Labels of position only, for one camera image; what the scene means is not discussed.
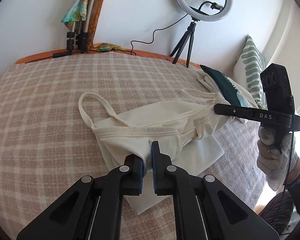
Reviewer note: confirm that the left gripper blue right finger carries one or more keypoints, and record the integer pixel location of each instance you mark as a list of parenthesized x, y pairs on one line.
[(158, 169)]

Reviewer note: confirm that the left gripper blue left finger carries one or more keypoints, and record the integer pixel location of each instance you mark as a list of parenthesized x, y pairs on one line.
[(137, 176)]

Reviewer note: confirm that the white camisole top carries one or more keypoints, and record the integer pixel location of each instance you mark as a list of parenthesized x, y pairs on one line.
[(183, 129)]

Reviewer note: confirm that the right hand in white glove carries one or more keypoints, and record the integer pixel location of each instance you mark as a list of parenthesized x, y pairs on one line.
[(279, 163)]

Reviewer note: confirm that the white folded garment with label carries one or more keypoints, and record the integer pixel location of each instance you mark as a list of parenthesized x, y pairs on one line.
[(210, 85)]

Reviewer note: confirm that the dark teal patterned folded garment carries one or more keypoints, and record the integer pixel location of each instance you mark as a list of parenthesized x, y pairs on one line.
[(228, 90)]

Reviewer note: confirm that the green striped white pillow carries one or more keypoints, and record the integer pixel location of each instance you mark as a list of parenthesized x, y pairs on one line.
[(247, 70)]

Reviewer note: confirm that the pink checked bed cover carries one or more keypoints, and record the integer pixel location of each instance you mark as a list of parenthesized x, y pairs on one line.
[(45, 146)]

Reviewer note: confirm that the black mini tripod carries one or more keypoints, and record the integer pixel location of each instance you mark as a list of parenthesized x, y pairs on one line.
[(188, 37)]

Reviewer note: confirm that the folded silver tripod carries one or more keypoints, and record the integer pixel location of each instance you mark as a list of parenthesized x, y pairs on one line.
[(78, 34)]

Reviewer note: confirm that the colourful floral scarf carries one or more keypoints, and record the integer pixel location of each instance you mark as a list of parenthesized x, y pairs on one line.
[(77, 12)]

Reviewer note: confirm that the black camera box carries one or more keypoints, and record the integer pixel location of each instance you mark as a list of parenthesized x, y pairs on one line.
[(276, 86)]

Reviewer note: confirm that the white ring light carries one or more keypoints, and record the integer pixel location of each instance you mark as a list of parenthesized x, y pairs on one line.
[(198, 14)]

